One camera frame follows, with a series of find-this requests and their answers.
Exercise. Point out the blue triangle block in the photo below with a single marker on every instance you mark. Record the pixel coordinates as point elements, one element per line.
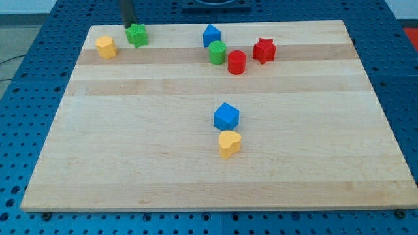
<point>210,34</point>

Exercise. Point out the yellow heart block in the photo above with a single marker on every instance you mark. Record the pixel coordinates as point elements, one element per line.
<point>229,143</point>

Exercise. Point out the wooden board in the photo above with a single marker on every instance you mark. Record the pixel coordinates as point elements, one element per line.
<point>135,133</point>

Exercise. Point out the green star block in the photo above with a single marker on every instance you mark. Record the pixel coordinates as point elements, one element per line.
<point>137,35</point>

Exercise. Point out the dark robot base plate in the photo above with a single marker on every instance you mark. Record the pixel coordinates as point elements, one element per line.
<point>196,5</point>

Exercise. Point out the green cylinder block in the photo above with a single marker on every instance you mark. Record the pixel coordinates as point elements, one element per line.
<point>217,52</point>

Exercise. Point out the red cylinder block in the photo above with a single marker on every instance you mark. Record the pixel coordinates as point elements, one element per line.
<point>236,62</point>

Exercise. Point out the blue cube block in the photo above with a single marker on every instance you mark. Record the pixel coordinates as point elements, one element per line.
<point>226,117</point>

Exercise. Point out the red star block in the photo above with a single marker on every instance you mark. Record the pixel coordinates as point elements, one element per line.
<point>264,50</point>

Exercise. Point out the yellow hexagon block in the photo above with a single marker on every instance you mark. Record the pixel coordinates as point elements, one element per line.
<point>106,47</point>

